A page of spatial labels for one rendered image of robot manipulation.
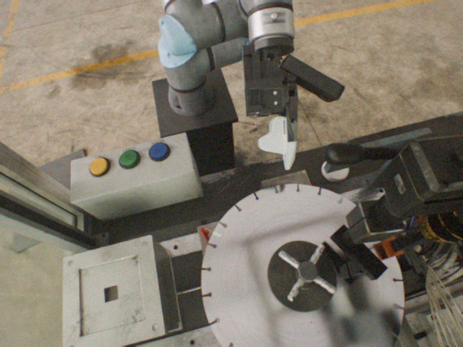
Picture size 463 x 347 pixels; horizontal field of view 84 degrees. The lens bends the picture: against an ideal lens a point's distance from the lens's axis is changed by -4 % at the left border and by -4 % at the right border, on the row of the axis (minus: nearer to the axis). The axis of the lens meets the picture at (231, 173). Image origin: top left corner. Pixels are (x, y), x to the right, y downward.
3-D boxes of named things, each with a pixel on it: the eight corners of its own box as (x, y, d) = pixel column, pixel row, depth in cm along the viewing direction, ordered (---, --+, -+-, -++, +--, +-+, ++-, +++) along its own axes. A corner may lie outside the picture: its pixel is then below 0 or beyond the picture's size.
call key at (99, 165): (93, 178, 61) (89, 174, 59) (93, 164, 63) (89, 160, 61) (111, 174, 61) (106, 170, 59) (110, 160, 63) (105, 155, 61)
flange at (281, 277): (260, 248, 46) (261, 245, 44) (323, 236, 47) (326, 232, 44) (276, 319, 41) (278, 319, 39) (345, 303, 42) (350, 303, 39)
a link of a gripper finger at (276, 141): (260, 171, 48) (257, 118, 46) (294, 168, 47) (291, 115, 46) (262, 173, 44) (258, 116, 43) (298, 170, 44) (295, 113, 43)
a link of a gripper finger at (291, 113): (282, 142, 47) (279, 91, 46) (292, 141, 47) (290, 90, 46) (287, 142, 42) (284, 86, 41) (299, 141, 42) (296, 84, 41)
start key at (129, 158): (123, 170, 61) (119, 167, 60) (122, 156, 63) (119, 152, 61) (140, 167, 62) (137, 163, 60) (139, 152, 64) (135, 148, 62)
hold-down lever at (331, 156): (343, 216, 23) (355, 205, 21) (315, 157, 26) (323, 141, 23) (423, 193, 24) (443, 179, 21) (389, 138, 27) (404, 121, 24)
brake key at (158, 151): (153, 163, 62) (150, 159, 60) (151, 150, 64) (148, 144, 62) (170, 159, 62) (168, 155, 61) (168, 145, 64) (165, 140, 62)
